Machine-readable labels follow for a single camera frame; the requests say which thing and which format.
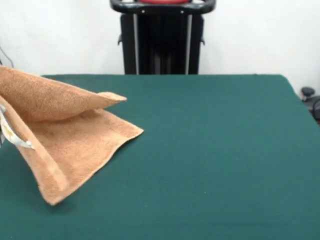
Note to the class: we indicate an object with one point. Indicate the red robot base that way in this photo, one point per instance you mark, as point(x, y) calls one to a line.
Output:
point(162, 1)

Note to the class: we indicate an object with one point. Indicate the black chair base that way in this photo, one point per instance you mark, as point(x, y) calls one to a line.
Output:
point(308, 91)

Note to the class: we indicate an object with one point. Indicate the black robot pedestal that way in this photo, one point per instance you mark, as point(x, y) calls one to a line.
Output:
point(160, 50)

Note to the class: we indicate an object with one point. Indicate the dark green table cloth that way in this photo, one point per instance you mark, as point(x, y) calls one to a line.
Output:
point(200, 175)

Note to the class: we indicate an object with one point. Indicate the tan terry towel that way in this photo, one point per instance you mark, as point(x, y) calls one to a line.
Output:
point(62, 145)

